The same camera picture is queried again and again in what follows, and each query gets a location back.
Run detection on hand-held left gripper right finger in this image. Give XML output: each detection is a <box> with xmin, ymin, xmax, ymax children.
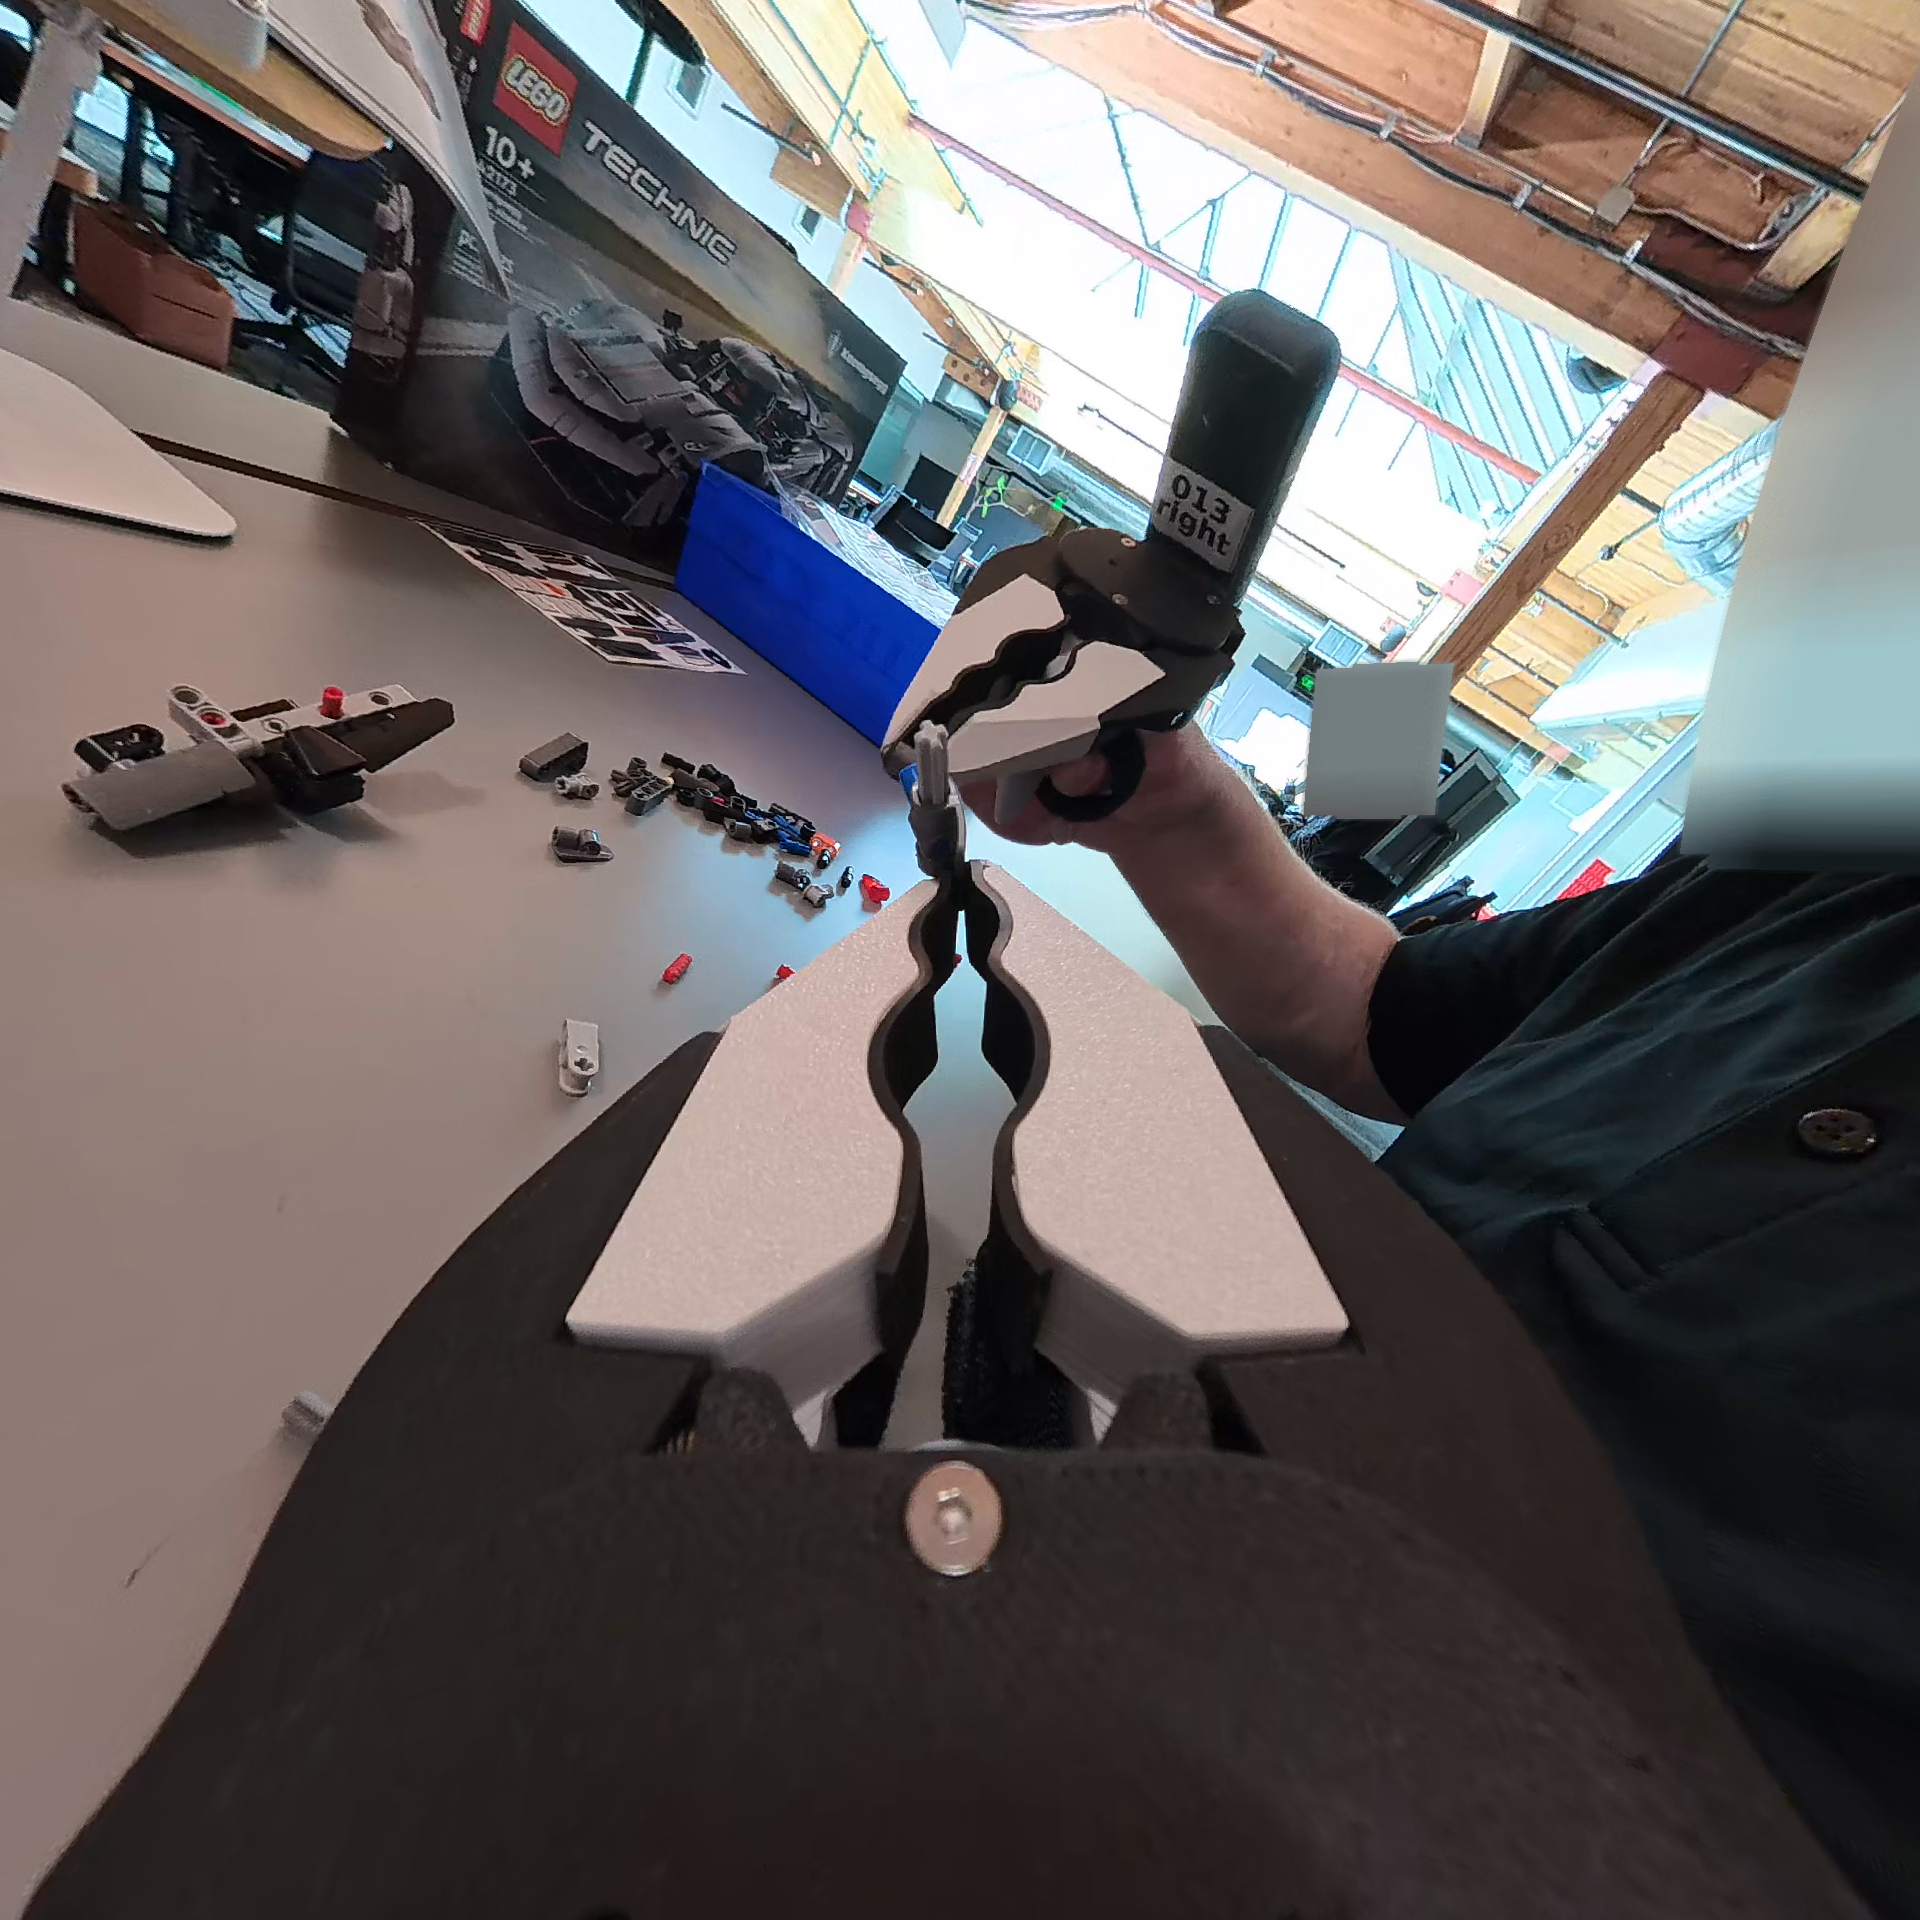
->
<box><xmin>967</xmin><ymin>861</ymin><xmax>1353</xmax><ymax>1449</ymax></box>

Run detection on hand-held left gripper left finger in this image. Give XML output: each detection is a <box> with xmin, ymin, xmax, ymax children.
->
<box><xmin>563</xmin><ymin>873</ymin><xmax>962</xmax><ymax>1449</ymax></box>

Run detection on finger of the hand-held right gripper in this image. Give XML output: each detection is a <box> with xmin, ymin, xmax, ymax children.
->
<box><xmin>881</xmin><ymin>574</ymin><xmax>1071</xmax><ymax>753</ymax></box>
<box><xmin>930</xmin><ymin>642</ymin><xmax>1168</xmax><ymax>782</ymax></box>

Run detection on grey axle connector lego assembly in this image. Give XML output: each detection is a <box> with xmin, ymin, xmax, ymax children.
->
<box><xmin>899</xmin><ymin>720</ymin><xmax>970</xmax><ymax>905</ymax></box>

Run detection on pile of small lego pieces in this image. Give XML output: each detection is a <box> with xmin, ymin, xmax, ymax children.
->
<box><xmin>608</xmin><ymin>750</ymin><xmax>845</xmax><ymax>913</ymax></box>

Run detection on person's right forearm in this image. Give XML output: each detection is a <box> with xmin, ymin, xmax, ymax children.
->
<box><xmin>1183</xmin><ymin>810</ymin><xmax>1413</xmax><ymax>1124</ymax></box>

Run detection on black lego set box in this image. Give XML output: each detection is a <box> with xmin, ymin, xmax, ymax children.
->
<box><xmin>328</xmin><ymin>0</ymin><xmax>909</xmax><ymax>572</ymax></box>

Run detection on black grey lego wing assembly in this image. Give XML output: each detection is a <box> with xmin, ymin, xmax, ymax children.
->
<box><xmin>63</xmin><ymin>682</ymin><xmax>456</xmax><ymax>833</ymax></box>

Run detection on person's right hand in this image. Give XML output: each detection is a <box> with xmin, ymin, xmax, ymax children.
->
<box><xmin>959</xmin><ymin>728</ymin><xmax>1310</xmax><ymax>902</ymax></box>

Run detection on clear plastic bags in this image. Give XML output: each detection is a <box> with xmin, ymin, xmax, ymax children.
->
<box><xmin>771</xmin><ymin>488</ymin><xmax>962</xmax><ymax>601</ymax></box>

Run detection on red ceiling pipe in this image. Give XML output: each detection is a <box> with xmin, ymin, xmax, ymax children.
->
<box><xmin>913</xmin><ymin>118</ymin><xmax>1501</xmax><ymax>443</ymax></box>

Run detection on blue plastic bin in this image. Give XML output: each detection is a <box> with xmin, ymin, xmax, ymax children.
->
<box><xmin>674</xmin><ymin>461</ymin><xmax>962</xmax><ymax>748</ymax></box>

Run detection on black white sticker sheet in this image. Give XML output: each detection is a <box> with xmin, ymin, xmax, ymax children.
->
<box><xmin>410</xmin><ymin>517</ymin><xmax>746</xmax><ymax>676</ymax></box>

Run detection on white instruction booklet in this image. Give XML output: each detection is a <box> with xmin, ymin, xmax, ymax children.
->
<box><xmin>270</xmin><ymin>0</ymin><xmax>512</xmax><ymax>288</ymax></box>

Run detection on white stand base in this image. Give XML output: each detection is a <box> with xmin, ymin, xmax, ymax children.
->
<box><xmin>0</xmin><ymin>345</ymin><xmax>239</xmax><ymax>539</ymax></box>

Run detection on silver ventilation duct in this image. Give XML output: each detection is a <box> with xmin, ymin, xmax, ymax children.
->
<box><xmin>1656</xmin><ymin>421</ymin><xmax>1778</xmax><ymax>549</ymax></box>

